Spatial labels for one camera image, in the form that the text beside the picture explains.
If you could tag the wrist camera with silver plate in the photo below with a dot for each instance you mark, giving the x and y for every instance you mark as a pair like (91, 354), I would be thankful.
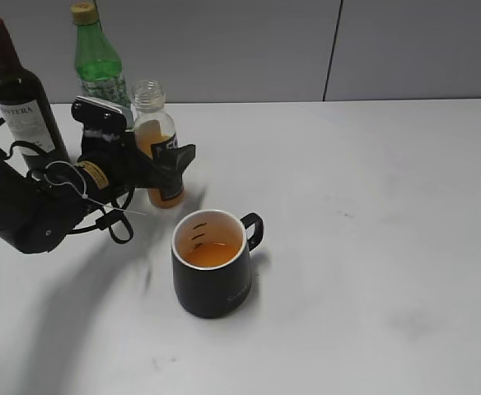
(102, 119)

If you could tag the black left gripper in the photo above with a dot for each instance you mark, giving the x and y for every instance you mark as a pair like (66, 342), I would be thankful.
(115, 169)

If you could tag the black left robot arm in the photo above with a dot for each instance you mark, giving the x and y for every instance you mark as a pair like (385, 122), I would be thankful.
(36, 214)

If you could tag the green plastic soda bottle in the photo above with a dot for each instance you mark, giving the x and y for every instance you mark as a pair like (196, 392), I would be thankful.
(97, 64)

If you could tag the red wine bottle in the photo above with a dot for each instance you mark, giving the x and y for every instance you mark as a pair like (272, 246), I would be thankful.
(26, 109)

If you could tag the black mug white interior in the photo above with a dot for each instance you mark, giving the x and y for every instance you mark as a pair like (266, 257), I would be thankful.
(210, 252)

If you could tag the white zip tie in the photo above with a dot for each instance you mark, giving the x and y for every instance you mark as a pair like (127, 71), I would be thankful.
(82, 193)

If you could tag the NFC orange juice bottle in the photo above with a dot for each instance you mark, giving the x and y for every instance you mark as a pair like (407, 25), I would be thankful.
(154, 131)

